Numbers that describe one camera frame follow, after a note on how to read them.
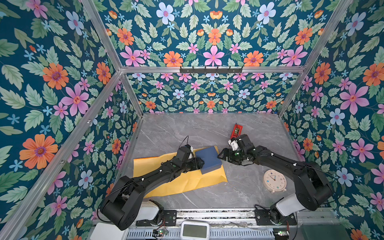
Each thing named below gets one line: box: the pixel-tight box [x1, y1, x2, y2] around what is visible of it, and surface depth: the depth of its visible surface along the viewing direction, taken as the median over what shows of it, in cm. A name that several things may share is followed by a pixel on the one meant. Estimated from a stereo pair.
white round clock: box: [263, 169, 287, 194], surface depth 84 cm
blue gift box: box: [195, 146, 222, 175], surface depth 88 cm
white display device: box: [180, 219, 210, 240], surface depth 69 cm
